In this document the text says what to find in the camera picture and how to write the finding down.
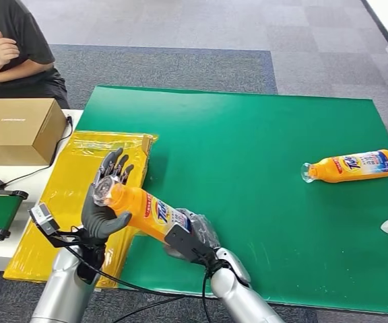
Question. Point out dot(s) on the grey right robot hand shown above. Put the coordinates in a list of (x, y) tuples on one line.
[(204, 229)]

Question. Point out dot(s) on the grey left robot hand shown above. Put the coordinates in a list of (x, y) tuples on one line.
[(98, 220)]

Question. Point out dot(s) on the orange Tide detergent bottle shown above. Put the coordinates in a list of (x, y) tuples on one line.
[(147, 214), (352, 166)]

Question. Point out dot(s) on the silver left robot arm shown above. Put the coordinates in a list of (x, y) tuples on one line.
[(62, 294)]

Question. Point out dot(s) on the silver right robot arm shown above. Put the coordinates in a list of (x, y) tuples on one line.
[(241, 298)]

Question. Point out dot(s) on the person's left forearm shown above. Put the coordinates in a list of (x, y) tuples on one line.
[(18, 72)]

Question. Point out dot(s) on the yellow plastic wrapped box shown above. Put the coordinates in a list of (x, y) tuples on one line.
[(69, 178)]

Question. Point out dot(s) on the white side table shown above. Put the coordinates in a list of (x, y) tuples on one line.
[(29, 183)]

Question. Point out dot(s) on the green table mat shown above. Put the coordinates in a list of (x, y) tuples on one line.
[(264, 147)]

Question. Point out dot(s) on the brown cardboard box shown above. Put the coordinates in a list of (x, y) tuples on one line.
[(15, 133)]

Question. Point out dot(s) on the person's right hand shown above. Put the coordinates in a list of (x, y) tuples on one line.
[(5, 49)]

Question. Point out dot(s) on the person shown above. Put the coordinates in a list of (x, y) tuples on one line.
[(22, 31)]

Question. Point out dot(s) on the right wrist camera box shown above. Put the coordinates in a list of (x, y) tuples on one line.
[(187, 243)]

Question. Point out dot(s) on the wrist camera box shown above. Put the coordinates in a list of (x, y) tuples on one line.
[(42, 218), (187, 243)]

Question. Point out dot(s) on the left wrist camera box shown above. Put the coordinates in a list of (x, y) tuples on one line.
[(42, 218)]

